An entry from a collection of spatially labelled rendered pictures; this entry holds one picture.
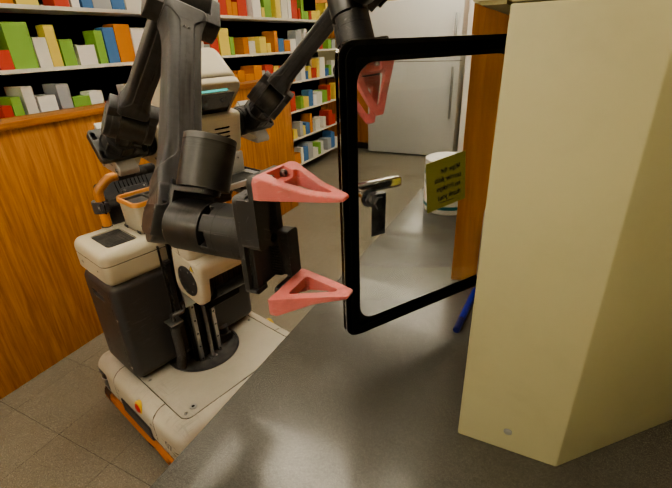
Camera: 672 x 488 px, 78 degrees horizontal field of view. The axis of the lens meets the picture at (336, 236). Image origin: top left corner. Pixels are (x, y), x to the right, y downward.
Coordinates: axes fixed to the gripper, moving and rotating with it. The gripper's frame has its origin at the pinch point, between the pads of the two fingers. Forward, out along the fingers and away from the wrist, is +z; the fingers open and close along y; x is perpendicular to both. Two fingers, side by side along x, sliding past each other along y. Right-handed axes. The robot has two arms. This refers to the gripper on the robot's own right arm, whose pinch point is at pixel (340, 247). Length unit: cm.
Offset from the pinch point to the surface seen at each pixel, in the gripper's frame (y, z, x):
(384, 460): -27.6, 3.7, 1.3
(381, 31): 41, -172, 498
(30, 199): -35, -184, 68
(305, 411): -27.3, -8.3, 3.9
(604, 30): 17.0, 18.6, 7.5
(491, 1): 19.6, 10.6, 7.8
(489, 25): 19.4, 6.1, 44.6
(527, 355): -13.4, 17.1, 8.1
